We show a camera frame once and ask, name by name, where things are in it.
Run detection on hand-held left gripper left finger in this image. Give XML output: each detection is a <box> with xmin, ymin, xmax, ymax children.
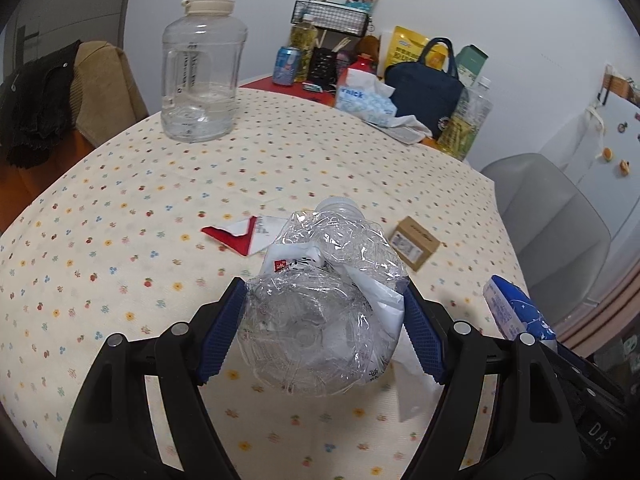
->
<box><xmin>56</xmin><ymin>276</ymin><xmax>247</xmax><ymax>480</ymax></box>

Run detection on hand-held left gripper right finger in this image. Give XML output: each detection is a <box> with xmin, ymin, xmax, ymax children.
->
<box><xmin>402</xmin><ymin>284</ymin><xmax>586</xmax><ymax>480</ymax></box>

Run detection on crushed clear plastic bottle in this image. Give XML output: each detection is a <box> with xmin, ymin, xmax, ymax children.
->
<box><xmin>235</xmin><ymin>196</ymin><xmax>411</xmax><ymax>398</ymax></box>

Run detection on blue white printed packet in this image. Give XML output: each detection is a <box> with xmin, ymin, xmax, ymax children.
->
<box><xmin>482</xmin><ymin>274</ymin><xmax>558</xmax><ymax>353</ymax></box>

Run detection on small cardboard box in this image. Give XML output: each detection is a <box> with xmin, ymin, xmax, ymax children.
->
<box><xmin>390</xmin><ymin>216</ymin><xmax>442</xmax><ymax>274</ymax></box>

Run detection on red white paper wrapper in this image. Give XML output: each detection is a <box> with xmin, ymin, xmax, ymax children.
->
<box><xmin>201</xmin><ymin>214</ymin><xmax>283</xmax><ymax>259</ymax></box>

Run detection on pink curtain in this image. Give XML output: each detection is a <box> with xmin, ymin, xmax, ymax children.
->
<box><xmin>555</xmin><ymin>260</ymin><xmax>640</xmax><ymax>351</ymax></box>

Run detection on grey chair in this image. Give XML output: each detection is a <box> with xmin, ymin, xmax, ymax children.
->
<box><xmin>479</xmin><ymin>152</ymin><xmax>613</xmax><ymax>328</ymax></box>

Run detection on grey white cloth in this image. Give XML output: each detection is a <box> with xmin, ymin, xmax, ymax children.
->
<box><xmin>370</xmin><ymin>115</ymin><xmax>433</xmax><ymax>147</ymax></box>

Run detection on large yellow tea bottle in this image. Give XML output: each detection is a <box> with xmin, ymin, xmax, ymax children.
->
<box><xmin>440</xmin><ymin>76</ymin><xmax>495</xmax><ymax>162</ymax></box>

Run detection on navy lunch bag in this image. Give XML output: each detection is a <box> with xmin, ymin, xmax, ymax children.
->
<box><xmin>384</xmin><ymin>37</ymin><xmax>465</xmax><ymax>142</ymax></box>

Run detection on blue tissue box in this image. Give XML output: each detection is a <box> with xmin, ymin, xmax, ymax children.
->
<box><xmin>334</xmin><ymin>67</ymin><xmax>398</xmax><ymax>126</ymax></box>

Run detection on white hanging cloth bag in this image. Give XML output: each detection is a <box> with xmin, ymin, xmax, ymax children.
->
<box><xmin>560</xmin><ymin>102</ymin><xmax>608</xmax><ymax>186</ymax></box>

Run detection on white refrigerator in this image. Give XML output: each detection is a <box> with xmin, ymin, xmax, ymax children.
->
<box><xmin>565</xmin><ymin>95</ymin><xmax>640</xmax><ymax>281</ymax></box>

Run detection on large clear water jug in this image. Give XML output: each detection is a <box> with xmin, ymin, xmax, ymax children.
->
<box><xmin>161</xmin><ymin>0</ymin><xmax>249</xmax><ymax>143</ymax></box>

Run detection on blue drink can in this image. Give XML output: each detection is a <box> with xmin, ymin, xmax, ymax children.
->
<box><xmin>272</xmin><ymin>46</ymin><xmax>302</xmax><ymax>87</ymax></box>

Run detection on green box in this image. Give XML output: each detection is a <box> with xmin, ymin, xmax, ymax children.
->
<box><xmin>454</xmin><ymin>45</ymin><xmax>490</xmax><ymax>86</ymax></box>

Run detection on red bottle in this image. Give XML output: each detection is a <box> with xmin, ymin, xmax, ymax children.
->
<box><xmin>345</xmin><ymin>55</ymin><xmax>373</xmax><ymax>81</ymax></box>

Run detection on black pen holder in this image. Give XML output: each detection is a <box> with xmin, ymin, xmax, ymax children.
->
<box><xmin>306</xmin><ymin>47</ymin><xmax>337</xmax><ymax>88</ymax></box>

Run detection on yellow snack bag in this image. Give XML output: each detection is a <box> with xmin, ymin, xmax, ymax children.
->
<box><xmin>387</xmin><ymin>26</ymin><xmax>446</xmax><ymax>73</ymax></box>

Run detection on slim yellow tea bottle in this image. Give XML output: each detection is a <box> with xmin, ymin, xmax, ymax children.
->
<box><xmin>290</xmin><ymin>14</ymin><xmax>321</xmax><ymax>83</ymax></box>

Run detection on brown wicker basket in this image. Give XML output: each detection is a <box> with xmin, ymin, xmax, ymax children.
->
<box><xmin>602</xmin><ymin>65</ymin><xmax>640</xmax><ymax>106</ymax></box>

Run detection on grey door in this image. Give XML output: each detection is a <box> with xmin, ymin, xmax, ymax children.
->
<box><xmin>0</xmin><ymin>0</ymin><xmax>136</xmax><ymax>91</ymax></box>

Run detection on black wire basket rack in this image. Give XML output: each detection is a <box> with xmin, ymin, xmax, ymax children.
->
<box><xmin>291</xmin><ymin>0</ymin><xmax>372</xmax><ymax>37</ymax></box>

